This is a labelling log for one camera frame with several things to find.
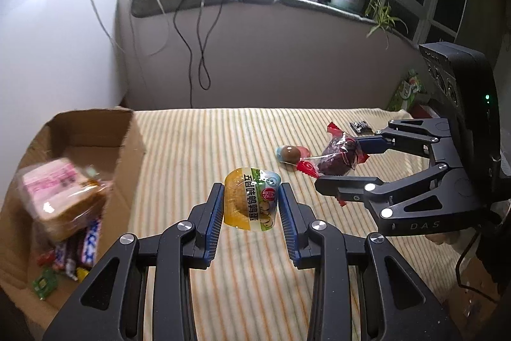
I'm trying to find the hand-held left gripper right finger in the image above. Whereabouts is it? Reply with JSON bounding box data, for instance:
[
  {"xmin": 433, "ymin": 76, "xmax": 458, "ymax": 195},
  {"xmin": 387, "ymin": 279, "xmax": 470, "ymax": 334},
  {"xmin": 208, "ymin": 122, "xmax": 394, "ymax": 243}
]
[{"xmin": 278, "ymin": 181, "xmax": 466, "ymax": 341}]

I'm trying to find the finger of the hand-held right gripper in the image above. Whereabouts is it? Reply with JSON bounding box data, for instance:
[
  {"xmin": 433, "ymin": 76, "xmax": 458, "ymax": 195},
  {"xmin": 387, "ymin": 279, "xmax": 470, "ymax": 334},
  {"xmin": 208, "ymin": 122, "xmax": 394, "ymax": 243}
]
[
  {"xmin": 314, "ymin": 163, "xmax": 448, "ymax": 218},
  {"xmin": 356, "ymin": 117, "xmax": 454, "ymax": 158}
]

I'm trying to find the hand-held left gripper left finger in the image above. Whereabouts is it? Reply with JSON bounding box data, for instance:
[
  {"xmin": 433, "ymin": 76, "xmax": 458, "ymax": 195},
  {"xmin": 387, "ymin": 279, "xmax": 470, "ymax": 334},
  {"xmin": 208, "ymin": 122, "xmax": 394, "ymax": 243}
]
[{"xmin": 42, "ymin": 182, "xmax": 225, "ymax": 341}]

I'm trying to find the red dark candy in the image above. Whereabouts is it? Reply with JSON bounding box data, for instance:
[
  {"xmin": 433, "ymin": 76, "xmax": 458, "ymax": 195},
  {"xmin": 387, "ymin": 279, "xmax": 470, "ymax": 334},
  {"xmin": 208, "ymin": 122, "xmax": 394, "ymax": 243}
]
[{"xmin": 317, "ymin": 121, "xmax": 371, "ymax": 206}]

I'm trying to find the yellow green snack packet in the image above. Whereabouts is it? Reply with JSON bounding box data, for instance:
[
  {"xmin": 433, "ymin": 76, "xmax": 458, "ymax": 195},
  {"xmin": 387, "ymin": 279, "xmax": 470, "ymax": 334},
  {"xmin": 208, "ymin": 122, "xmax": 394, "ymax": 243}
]
[{"xmin": 223, "ymin": 166, "xmax": 282, "ymax": 232}]

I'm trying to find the blue white snack bar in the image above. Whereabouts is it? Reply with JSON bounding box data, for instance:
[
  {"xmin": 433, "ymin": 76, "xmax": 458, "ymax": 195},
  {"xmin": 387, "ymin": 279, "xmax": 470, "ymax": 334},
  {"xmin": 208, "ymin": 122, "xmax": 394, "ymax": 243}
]
[{"xmin": 79, "ymin": 218, "xmax": 103, "ymax": 268}]

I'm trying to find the brown cardboard box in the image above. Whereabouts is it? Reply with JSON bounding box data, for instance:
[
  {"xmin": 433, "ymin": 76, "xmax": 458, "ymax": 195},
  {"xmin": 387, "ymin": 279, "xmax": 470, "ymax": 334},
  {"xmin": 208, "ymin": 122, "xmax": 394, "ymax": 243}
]
[{"xmin": 0, "ymin": 107, "xmax": 147, "ymax": 341}]

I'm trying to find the pink sliced bread packet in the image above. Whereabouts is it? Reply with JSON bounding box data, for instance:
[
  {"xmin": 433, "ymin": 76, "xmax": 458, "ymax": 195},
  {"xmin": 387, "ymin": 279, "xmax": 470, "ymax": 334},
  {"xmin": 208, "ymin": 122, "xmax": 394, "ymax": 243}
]
[{"xmin": 18, "ymin": 157, "xmax": 109, "ymax": 243}]

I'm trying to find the green candy packet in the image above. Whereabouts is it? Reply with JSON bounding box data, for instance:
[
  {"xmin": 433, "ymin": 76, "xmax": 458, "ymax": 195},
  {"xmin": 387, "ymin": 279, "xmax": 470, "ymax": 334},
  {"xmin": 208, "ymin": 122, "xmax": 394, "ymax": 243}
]
[{"xmin": 32, "ymin": 268, "xmax": 59, "ymax": 300}]

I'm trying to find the black silver wrapper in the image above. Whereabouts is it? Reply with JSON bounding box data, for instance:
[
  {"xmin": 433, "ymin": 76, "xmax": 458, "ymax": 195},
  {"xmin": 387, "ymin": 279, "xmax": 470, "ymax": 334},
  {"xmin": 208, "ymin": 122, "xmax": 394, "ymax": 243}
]
[{"xmin": 349, "ymin": 120, "xmax": 374, "ymax": 135}]

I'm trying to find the red shiny snack packet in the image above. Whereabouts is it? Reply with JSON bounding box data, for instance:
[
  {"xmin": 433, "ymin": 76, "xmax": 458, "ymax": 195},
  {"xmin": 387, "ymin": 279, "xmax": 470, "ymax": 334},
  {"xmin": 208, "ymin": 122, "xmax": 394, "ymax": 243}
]
[{"xmin": 296, "ymin": 159, "xmax": 321, "ymax": 179}]

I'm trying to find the brown round snack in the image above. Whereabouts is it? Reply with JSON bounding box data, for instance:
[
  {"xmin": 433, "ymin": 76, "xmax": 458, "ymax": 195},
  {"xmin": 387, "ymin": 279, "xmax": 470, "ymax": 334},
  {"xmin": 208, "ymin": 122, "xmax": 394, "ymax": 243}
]
[{"xmin": 280, "ymin": 145, "xmax": 301, "ymax": 163}]

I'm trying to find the red box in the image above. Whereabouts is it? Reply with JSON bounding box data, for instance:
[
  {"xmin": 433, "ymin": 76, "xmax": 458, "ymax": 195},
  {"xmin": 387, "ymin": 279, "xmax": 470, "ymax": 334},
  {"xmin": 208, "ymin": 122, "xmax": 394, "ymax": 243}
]
[{"xmin": 410, "ymin": 103, "xmax": 440, "ymax": 120}]

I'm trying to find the green printed packet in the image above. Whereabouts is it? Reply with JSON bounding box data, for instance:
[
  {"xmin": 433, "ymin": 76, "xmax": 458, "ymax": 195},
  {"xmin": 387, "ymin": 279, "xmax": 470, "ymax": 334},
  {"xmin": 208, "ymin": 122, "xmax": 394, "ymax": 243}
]
[{"xmin": 388, "ymin": 68, "xmax": 424, "ymax": 112}]

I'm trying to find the striped bed sheet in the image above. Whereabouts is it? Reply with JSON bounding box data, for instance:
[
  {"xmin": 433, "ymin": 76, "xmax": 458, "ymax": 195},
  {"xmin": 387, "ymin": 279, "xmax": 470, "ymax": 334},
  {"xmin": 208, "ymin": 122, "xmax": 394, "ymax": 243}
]
[{"xmin": 127, "ymin": 107, "xmax": 466, "ymax": 341}]

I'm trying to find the dark snack bar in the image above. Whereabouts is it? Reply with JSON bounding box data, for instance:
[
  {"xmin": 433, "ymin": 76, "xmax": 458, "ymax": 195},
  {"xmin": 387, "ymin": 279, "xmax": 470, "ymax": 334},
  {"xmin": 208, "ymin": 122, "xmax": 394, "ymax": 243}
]
[{"xmin": 54, "ymin": 235, "xmax": 81, "ymax": 280}]

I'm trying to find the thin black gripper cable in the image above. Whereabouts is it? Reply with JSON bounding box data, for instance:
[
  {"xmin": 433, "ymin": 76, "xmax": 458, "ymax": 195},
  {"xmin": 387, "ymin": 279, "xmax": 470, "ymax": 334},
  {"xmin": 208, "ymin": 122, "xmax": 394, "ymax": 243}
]
[{"xmin": 456, "ymin": 233, "xmax": 501, "ymax": 302}]

